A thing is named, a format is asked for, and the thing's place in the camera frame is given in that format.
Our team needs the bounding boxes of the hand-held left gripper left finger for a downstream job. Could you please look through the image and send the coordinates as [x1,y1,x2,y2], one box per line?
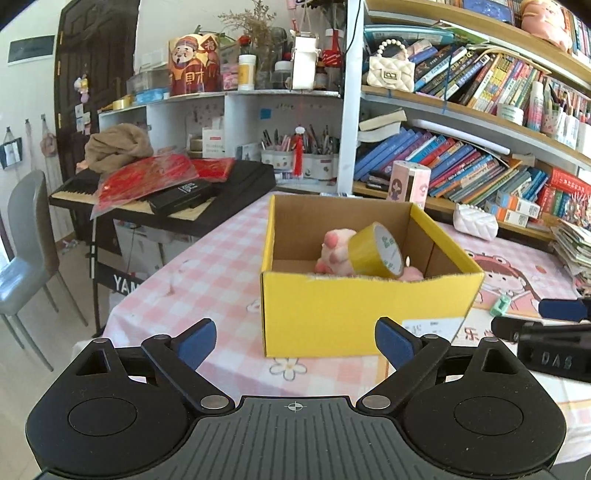
[74,318,234,414]

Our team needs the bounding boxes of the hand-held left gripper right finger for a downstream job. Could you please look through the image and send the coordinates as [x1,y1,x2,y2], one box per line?
[355,316,522,414]

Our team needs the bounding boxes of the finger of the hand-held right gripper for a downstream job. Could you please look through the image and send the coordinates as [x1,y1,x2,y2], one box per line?
[490,315,544,343]
[538,298,591,324]

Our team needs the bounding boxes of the yellow cardboard box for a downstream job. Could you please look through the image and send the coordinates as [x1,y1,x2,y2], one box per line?
[261,194,485,358]

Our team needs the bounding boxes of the yellow tape roll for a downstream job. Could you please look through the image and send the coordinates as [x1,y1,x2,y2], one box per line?
[346,222,403,278]

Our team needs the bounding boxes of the pink plush pig toy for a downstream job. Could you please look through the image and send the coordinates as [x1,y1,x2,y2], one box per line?
[315,229,356,276]

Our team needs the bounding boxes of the stack of magazines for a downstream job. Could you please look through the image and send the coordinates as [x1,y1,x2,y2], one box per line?
[551,219,591,287]

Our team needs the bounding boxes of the pink checkered tablecloth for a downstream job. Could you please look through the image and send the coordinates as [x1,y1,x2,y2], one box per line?
[102,189,591,467]

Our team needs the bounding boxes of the black keyboard stand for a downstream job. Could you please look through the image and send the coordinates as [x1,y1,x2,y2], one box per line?
[90,217,141,337]

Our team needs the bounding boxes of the white quilted pouch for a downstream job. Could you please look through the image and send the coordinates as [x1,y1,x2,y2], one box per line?
[453,203,499,241]

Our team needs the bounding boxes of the white orange small boxes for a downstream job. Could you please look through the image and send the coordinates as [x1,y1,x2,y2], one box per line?
[496,191,541,227]

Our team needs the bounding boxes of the red boxed book set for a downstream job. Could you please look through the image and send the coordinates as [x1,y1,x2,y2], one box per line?
[538,168,591,227]

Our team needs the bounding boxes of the black oblong case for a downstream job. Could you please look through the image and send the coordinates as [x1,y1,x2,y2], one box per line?
[148,180,220,215]

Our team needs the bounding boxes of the pink cartoon storage box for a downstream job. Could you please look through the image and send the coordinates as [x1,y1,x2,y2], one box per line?
[388,161,431,208]

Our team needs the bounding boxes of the black electric keyboard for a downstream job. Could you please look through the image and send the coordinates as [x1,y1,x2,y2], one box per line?
[48,161,277,238]

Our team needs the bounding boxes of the row of colourful books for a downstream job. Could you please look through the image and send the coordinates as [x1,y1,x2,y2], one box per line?
[355,127,550,204]
[413,44,546,112]

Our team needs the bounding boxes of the plastic bag of red paper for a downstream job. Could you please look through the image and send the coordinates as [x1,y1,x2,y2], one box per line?
[92,154,200,217]

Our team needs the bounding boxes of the red paper stack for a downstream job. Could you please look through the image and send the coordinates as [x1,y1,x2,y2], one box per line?
[191,158,236,182]

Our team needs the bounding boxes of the white desk organiser with pens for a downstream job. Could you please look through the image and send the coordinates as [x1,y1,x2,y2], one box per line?
[542,83,591,158]

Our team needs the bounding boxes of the white pen holder with pens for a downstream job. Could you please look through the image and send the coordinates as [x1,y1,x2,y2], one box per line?
[261,127,339,182]

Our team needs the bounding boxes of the white rolled paper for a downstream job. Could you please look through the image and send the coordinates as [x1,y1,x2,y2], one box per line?
[406,119,511,155]

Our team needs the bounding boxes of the white box red label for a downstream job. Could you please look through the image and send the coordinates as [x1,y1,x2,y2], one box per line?
[202,129,227,158]

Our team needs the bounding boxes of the grey chair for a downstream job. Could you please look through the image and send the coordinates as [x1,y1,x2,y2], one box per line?
[0,170,88,372]

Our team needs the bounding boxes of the pink striped bottle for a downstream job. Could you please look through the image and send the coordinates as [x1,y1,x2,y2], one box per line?
[529,82,546,132]

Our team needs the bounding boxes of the brown crumpled cloth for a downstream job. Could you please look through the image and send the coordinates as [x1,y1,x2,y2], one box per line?
[85,124,154,174]

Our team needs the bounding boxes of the red tassel ornament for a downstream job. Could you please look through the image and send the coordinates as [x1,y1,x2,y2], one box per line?
[294,126,308,176]

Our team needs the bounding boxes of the thick lying book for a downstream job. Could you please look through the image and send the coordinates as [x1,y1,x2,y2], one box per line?
[358,108,407,143]

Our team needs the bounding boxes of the wooden bookshelf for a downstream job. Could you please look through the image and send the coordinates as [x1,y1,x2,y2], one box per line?
[337,0,591,241]

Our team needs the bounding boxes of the white shelf unit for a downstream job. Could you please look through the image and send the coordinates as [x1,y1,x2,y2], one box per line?
[98,89,343,163]

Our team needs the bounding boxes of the white bottle yellow label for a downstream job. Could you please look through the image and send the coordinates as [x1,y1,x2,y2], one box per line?
[238,54,257,90]

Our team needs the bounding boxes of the fortune god tin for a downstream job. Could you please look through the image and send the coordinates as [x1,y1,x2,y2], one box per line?
[167,33,221,97]

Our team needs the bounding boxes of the glass jar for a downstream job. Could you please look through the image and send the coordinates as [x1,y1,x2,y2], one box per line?
[272,60,293,89]

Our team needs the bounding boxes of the pink pig plush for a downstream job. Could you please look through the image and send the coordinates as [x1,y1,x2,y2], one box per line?
[521,0,573,49]

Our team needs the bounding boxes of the red label bottle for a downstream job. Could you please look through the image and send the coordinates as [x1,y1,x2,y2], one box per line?
[323,28,345,90]

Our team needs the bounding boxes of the white carton-shaped ornament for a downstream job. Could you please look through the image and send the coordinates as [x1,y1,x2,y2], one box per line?
[292,34,319,90]

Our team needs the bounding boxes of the teal folder stack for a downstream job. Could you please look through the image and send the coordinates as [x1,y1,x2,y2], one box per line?
[365,23,485,47]

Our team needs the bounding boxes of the dark wooden door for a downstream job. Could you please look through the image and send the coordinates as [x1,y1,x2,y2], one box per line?
[53,0,141,176]

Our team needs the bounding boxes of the dried flower bunch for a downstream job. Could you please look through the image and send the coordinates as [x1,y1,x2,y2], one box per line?
[218,2,278,52]

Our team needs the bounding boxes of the pink hanging wall pouch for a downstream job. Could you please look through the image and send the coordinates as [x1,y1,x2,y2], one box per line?
[39,117,58,155]

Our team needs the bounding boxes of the blue hanging wall pocket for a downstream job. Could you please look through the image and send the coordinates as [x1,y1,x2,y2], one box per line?
[0,129,23,169]

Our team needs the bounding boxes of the cream quilted pearl-handle handbag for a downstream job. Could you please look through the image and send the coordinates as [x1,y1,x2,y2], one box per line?
[368,39,415,93]

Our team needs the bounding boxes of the teal wall picture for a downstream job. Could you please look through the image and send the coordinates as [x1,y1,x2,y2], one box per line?
[8,34,56,63]

